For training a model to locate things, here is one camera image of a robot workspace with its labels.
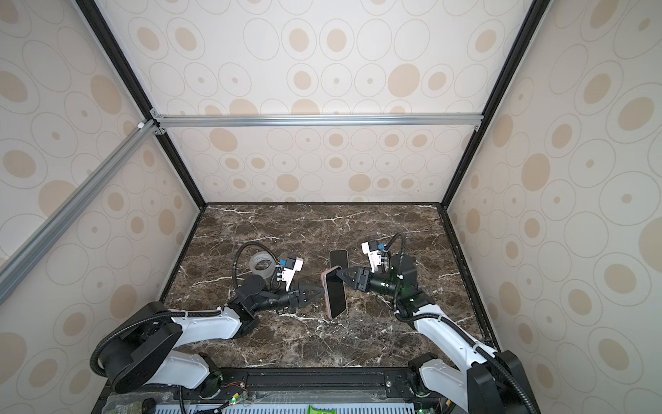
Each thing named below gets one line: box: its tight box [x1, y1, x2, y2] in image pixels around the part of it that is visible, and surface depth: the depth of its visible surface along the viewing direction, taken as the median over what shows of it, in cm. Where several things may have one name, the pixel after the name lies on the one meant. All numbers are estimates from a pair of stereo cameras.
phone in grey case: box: [329, 249, 350, 270], surface depth 103 cm
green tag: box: [307, 404, 338, 414], surface depth 70 cm
